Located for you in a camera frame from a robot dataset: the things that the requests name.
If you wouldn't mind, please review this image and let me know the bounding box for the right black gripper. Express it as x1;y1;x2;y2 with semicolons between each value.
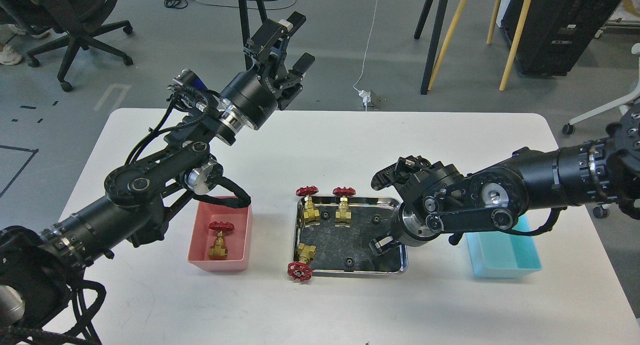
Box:
368;204;439;256

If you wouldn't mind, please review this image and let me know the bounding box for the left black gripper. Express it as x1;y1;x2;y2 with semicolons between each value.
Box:
220;12;316;130

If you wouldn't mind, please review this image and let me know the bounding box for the brass valve tray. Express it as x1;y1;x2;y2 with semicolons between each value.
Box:
207;220;235;261

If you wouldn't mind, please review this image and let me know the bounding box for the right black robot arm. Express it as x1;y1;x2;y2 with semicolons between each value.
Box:
369;105;640;256

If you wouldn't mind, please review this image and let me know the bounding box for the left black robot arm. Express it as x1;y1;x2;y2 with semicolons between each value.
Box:
0;12;315;345

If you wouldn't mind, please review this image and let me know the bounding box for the brass valve back right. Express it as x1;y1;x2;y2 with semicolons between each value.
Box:
333;187;356;228

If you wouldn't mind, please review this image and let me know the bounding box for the brass valve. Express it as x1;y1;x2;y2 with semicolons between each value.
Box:
333;187;356;228
286;243;317;282
295;185;321;227

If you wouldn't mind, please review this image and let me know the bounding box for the brass valve back left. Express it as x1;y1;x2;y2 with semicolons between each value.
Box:
295;185;321;227

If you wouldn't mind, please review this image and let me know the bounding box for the brass valve front left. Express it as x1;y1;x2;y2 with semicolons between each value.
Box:
286;243;317;282

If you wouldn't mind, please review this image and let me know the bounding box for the blue plastic box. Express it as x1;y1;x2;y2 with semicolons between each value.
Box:
465;231;543;279

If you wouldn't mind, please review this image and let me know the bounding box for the pink plastic box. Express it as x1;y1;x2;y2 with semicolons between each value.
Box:
187;202;253;272

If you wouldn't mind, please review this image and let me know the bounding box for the shiny metal tray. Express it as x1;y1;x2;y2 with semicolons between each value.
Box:
291;195;409;277

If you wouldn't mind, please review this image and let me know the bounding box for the white power adapter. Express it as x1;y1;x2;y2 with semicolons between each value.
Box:
358;90;383;111

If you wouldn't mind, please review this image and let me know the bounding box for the black stand leg right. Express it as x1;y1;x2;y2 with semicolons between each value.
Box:
413;0;449;95

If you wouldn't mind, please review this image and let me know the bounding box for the yellow wooden leg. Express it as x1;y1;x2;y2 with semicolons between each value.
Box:
427;0;468;91
486;0;532;92

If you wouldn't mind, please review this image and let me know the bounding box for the black office chair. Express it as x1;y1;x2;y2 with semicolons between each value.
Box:
1;0;133;92

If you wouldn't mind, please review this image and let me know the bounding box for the yellow wooden leg right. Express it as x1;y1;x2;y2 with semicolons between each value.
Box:
486;0;532;92

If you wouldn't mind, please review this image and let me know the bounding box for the white cable on floor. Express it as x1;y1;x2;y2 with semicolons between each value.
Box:
353;0;384;93

